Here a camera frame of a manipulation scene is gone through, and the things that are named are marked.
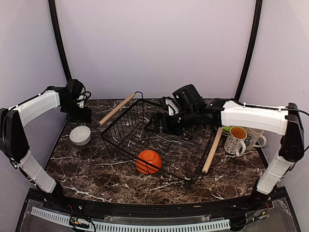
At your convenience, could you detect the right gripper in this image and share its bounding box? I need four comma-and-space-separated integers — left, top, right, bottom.
144, 107, 198, 135

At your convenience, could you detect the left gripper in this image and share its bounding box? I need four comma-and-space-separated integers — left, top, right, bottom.
62, 100, 92, 123

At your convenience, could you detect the white ribbed bowl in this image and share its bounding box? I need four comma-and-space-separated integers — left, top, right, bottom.
70, 126, 91, 146

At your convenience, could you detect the orange bowl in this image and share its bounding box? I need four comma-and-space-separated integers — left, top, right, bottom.
135, 150, 162, 174

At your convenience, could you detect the lime green plate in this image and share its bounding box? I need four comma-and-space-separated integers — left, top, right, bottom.
224, 126, 232, 132

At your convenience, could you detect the white leaf pattern mug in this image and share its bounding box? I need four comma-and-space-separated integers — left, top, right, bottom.
224, 127, 247, 157

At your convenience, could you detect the tall dragon pattern mug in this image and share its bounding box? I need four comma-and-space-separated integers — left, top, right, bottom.
245, 128, 267, 150

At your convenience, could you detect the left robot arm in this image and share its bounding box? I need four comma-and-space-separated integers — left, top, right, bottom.
0, 79, 92, 211

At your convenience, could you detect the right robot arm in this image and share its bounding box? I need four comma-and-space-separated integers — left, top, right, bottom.
145, 84, 307, 210

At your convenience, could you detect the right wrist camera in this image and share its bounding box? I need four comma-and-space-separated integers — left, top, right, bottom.
159, 97, 179, 116

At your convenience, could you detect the left wooden rack handle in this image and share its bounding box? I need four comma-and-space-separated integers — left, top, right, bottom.
98, 93, 136, 126

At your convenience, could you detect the wooden rack handle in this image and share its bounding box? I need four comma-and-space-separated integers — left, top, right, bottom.
202, 127, 223, 174
98, 93, 136, 126

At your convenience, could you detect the black wire dish rack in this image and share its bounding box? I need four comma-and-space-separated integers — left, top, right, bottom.
96, 94, 217, 189

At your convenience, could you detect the right wooden rack handle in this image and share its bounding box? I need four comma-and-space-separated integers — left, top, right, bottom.
202, 127, 223, 174

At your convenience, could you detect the black front rail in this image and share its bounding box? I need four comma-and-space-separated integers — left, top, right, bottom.
43, 194, 258, 218

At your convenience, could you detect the white slotted cable duct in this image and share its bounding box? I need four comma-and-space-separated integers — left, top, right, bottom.
30, 207, 231, 232

